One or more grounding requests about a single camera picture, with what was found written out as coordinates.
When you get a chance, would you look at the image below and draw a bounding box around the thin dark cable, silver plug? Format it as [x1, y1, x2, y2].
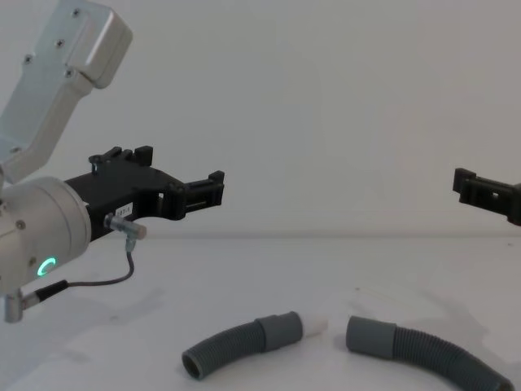
[2, 213, 149, 324]

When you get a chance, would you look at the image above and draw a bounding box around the white table cloth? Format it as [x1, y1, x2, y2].
[0, 231, 521, 391]

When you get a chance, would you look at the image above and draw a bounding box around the grey corrugated hose, white tip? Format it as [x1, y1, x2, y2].
[180, 310, 331, 378]

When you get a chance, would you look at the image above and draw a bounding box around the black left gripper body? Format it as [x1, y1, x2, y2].
[63, 162, 182, 247]

